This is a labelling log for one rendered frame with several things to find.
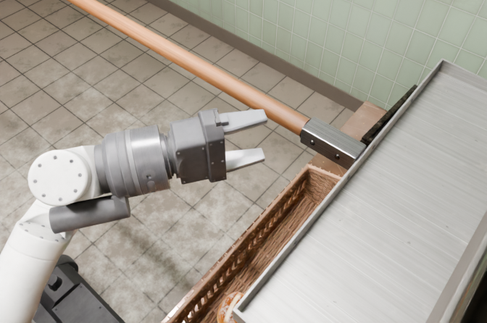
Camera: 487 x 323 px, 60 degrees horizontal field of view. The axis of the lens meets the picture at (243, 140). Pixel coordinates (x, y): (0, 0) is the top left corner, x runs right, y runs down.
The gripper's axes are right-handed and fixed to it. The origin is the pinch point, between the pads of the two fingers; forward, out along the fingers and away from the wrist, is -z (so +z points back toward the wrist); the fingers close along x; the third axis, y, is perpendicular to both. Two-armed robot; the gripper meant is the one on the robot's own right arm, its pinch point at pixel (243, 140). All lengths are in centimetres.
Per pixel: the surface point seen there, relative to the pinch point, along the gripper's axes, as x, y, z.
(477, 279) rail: 20.7, -30.4, -6.0
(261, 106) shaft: -2.0, 7.6, -5.0
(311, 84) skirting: -118, 125, -73
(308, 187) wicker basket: -58, 25, -26
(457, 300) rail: 20.0, -31.0, -4.6
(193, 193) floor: -122, 73, 4
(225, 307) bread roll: -58, -2, 5
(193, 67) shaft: -2.3, 19.6, 3.6
